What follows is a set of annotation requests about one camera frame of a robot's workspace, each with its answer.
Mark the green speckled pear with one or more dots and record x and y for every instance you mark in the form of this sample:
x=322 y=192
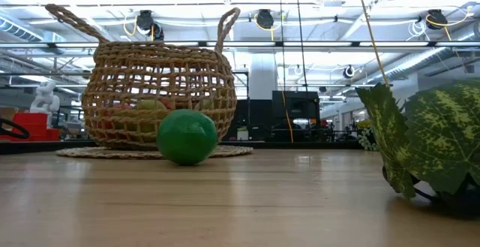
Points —
x=150 y=105
x=205 y=105

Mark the white robot figure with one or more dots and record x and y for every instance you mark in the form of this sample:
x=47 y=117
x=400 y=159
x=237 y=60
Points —
x=45 y=98

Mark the black grape bunch with leaf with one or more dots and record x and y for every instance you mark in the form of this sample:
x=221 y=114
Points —
x=442 y=134

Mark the small green succulent plant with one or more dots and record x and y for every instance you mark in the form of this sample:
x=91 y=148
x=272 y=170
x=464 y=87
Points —
x=366 y=140

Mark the red plastic bin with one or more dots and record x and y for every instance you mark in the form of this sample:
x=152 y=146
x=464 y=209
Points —
x=33 y=134
x=32 y=120

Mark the black cabinet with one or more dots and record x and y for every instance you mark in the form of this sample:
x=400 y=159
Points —
x=296 y=106

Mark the dark green lime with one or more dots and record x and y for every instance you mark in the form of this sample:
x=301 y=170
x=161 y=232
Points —
x=186 y=136

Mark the small white planter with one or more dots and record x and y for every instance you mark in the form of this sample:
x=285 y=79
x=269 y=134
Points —
x=242 y=134

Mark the round woven placemat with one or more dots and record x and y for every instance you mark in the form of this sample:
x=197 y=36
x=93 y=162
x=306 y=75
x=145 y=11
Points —
x=232 y=151

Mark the black aluminium table frame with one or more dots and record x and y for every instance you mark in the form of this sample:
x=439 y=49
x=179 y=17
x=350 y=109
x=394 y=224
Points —
x=37 y=146

